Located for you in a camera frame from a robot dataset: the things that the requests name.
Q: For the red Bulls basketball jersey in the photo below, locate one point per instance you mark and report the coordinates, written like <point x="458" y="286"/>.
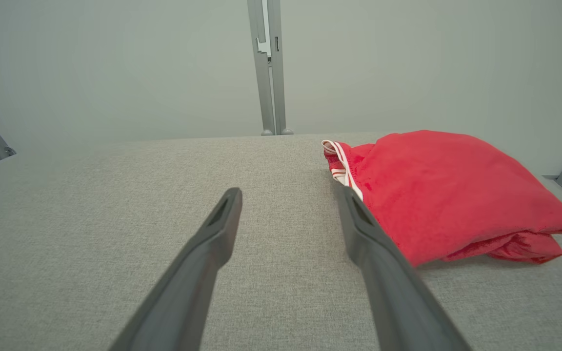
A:
<point x="447" y="190"/>

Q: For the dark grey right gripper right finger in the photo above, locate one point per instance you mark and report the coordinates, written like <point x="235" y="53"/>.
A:
<point x="388" y="278"/>

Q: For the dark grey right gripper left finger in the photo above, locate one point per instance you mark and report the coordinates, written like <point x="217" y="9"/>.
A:
<point x="198" y="273"/>

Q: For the grey double metal frame post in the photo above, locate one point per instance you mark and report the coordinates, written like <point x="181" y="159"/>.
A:
<point x="271" y="73"/>

